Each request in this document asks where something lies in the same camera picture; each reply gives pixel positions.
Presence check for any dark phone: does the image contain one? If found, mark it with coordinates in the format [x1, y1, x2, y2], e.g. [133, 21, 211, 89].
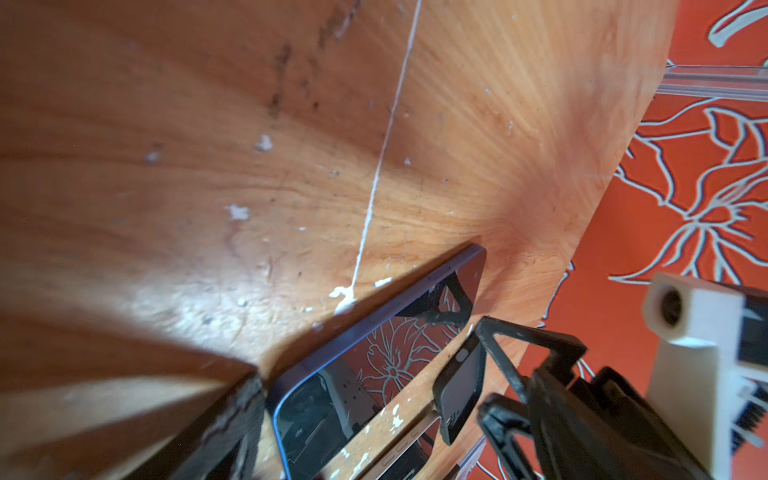
[267, 245, 487, 479]

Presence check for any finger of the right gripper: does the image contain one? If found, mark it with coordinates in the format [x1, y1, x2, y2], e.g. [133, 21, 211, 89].
[474, 316, 587, 402]
[477, 393, 542, 479]

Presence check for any black phone case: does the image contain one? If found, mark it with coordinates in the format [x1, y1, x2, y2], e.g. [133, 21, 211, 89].
[433, 333, 486, 446]

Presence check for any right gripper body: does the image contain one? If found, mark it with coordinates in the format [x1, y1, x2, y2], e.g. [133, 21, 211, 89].
[528, 368, 711, 479]

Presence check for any black phone lower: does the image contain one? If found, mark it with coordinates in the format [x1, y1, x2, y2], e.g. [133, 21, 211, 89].
[361, 410, 441, 480]

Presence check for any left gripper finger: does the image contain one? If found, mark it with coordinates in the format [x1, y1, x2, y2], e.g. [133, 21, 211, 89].
[126, 372, 265, 479]

